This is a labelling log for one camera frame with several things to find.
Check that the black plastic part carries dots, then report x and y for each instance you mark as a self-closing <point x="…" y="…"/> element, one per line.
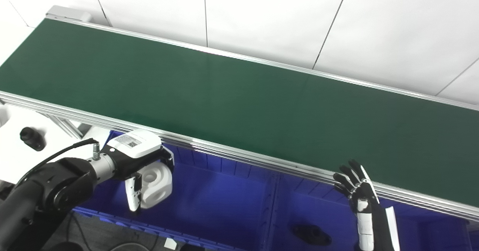
<point x="311" y="235"/>

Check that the aluminium conveyor leg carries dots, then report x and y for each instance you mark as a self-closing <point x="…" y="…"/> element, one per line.
<point x="67" y="126"/>

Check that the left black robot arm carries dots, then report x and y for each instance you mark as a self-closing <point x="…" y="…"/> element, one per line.
<point x="56" y="187"/>

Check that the blue plastic bin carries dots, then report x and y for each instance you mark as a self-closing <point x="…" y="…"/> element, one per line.
<point x="217" y="206"/>
<point x="329" y="213"/>

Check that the white cylindrical plastic part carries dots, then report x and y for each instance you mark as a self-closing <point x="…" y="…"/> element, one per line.
<point x="159" y="185"/>

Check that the black round knob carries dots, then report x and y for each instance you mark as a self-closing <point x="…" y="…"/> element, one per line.
<point x="31" y="138"/>

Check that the green conveyor belt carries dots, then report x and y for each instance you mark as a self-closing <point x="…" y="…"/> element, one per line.
<point x="232" y="155"/>
<point x="224" y="101"/>

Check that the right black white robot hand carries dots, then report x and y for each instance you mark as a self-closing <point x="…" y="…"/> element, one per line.
<point x="374" y="221"/>

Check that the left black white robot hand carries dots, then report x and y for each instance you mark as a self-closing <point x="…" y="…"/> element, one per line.
<point x="134" y="146"/>

